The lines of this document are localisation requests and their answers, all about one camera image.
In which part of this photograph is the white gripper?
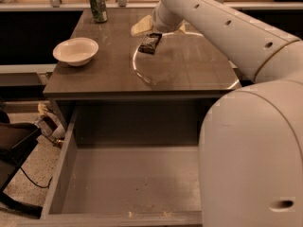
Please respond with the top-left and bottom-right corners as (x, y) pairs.
(131, 2), (187, 36)

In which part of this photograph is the black rxbar chocolate wrapper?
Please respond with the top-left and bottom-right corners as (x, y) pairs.
(138, 33), (162, 55)

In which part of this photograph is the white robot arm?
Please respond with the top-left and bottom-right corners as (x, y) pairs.
(152, 0), (303, 227)

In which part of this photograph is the grey cabinet with top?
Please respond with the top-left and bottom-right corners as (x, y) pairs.
(44, 9), (241, 131)

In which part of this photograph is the open grey top drawer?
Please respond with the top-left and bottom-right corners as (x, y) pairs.
(18, 104), (202, 227)

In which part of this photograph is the green soda can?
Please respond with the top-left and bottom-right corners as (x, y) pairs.
(89, 0), (108, 23)

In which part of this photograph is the white ceramic bowl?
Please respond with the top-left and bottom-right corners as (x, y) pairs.
(53, 38), (98, 66)

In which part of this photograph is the black chair base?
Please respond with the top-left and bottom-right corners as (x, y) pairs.
(0, 111), (42, 218)

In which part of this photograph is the black cable on floor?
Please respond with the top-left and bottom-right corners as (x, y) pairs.
(19, 166), (53, 190)

